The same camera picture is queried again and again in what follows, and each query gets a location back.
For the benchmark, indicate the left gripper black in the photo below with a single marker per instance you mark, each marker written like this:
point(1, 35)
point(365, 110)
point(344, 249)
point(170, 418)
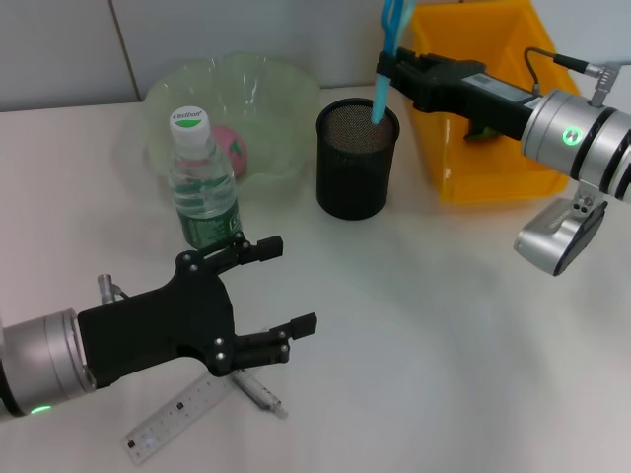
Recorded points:
point(158, 325)

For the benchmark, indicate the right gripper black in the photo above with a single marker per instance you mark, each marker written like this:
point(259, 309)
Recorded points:
point(473, 93)

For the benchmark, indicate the light blue scissors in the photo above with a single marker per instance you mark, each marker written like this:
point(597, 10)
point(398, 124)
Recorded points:
point(382, 93)

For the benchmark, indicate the green plastic wrapper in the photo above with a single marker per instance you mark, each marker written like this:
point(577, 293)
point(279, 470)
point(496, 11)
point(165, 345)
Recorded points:
point(480, 134)

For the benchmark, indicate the grey pen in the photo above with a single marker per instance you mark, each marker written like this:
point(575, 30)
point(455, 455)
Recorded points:
point(261, 396)

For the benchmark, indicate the water bottle green label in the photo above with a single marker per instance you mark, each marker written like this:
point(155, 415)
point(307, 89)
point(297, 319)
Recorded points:
point(207, 197)

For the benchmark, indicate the pink toy peach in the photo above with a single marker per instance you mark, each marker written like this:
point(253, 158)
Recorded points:
point(234, 148)

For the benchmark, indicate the transparent plastic ruler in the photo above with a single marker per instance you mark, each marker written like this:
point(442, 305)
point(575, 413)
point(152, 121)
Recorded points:
point(167, 419)

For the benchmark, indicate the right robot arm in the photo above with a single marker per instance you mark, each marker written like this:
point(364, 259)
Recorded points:
point(581, 138)

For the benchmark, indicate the black mesh pen holder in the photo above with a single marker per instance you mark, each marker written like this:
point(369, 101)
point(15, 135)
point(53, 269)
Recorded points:
point(352, 182)

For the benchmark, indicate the green translucent fruit bowl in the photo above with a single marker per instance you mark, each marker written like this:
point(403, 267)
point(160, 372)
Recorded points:
point(266, 98)

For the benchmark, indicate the yellow plastic bin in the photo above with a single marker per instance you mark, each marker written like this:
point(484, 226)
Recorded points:
point(493, 172)

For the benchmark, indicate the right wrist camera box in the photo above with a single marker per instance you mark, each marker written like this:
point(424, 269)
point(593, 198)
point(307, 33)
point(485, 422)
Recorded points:
point(552, 236)

